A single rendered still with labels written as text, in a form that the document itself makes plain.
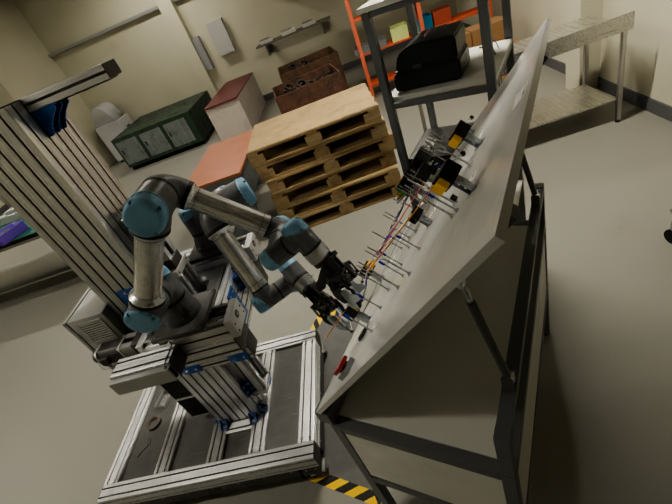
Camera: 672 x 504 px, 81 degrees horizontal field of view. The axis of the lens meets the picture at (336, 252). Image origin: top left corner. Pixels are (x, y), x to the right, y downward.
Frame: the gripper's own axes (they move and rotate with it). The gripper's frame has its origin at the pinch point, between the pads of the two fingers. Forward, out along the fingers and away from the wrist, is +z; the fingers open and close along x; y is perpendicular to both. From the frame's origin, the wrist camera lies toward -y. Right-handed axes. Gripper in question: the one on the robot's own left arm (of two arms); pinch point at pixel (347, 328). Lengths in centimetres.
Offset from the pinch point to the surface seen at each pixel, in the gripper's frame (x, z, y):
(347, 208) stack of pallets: 40, -115, -241
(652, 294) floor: 119, 94, -119
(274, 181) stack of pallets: 9, -171, -197
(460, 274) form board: 33, 16, 73
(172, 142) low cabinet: -100, -588, -531
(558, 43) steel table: 257, -65, -190
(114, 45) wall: -45, -866, -517
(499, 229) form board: 41, 15, 80
